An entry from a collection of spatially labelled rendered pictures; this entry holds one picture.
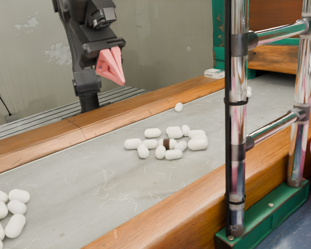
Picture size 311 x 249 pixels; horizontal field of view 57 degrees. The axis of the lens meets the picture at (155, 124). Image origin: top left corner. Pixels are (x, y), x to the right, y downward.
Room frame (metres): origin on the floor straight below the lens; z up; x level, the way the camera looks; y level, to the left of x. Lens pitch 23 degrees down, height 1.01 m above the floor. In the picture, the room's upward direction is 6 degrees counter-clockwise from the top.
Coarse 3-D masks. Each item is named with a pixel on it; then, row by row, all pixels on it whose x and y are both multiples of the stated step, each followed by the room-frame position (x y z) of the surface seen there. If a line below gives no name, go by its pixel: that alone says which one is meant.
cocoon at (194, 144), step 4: (192, 140) 0.48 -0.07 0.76; (196, 140) 0.48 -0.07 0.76; (200, 140) 0.48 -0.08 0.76; (204, 140) 0.48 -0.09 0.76; (188, 144) 0.48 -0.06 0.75; (192, 144) 0.48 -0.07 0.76; (196, 144) 0.48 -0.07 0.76; (200, 144) 0.47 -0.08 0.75; (204, 144) 0.47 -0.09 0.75; (192, 148) 0.47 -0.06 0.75; (196, 148) 0.47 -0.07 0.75; (200, 148) 0.48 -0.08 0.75; (204, 148) 0.48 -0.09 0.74
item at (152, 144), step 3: (144, 141) 0.51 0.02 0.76; (147, 141) 0.51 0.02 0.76; (150, 141) 0.50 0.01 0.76; (153, 141) 0.50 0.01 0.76; (156, 141) 0.51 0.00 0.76; (147, 144) 0.50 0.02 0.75; (150, 144) 0.50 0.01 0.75; (153, 144) 0.50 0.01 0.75; (156, 144) 0.50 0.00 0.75; (147, 147) 0.50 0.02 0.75; (150, 147) 0.50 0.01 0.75; (153, 147) 0.50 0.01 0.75; (156, 147) 0.50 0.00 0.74
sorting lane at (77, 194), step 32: (224, 96) 0.77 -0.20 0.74; (256, 96) 0.74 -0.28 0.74; (288, 96) 0.72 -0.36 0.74; (128, 128) 0.62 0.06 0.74; (160, 128) 0.60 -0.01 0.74; (192, 128) 0.58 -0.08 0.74; (224, 128) 0.56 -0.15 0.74; (256, 128) 0.55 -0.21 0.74; (64, 160) 0.50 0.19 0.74; (96, 160) 0.49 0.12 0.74; (128, 160) 0.47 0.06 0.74; (160, 160) 0.46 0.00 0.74; (192, 160) 0.45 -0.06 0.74; (224, 160) 0.43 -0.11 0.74; (32, 192) 0.40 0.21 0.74; (64, 192) 0.39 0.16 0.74; (96, 192) 0.38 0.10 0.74; (128, 192) 0.37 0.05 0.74; (160, 192) 0.36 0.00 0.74; (32, 224) 0.32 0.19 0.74; (64, 224) 0.31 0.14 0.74; (96, 224) 0.31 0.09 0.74
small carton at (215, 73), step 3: (210, 69) 0.93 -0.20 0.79; (213, 69) 0.92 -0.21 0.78; (216, 69) 0.92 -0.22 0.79; (207, 72) 0.91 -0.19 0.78; (210, 72) 0.90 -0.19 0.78; (213, 72) 0.89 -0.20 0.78; (216, 72) 0.88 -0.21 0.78; (219, 72) 0.88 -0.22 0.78; (222, 72) 0.88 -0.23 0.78; (207, 75) 0.91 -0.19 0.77; (210, 75) 0.90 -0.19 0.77; (213, 75) 0.89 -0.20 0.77; (216, 75) 0.88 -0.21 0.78; (219, 75) 0.87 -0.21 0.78; (222, 75) 0.88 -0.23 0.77; (216, 78) 0.88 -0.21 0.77; (219, 78) 0.87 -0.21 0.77
